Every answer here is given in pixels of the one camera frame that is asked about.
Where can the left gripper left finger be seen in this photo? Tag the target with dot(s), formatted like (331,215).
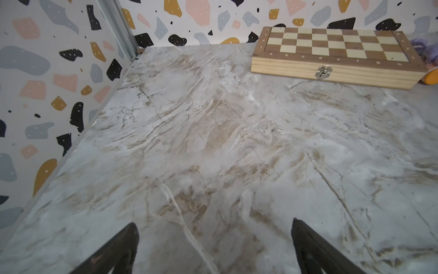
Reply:
(117,256)

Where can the wooden chessboard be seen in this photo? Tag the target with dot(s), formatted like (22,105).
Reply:
(362,57)

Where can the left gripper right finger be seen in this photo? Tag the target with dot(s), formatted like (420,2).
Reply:
(317,256)

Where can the purple orange small toy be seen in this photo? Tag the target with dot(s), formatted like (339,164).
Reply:
(429,54)

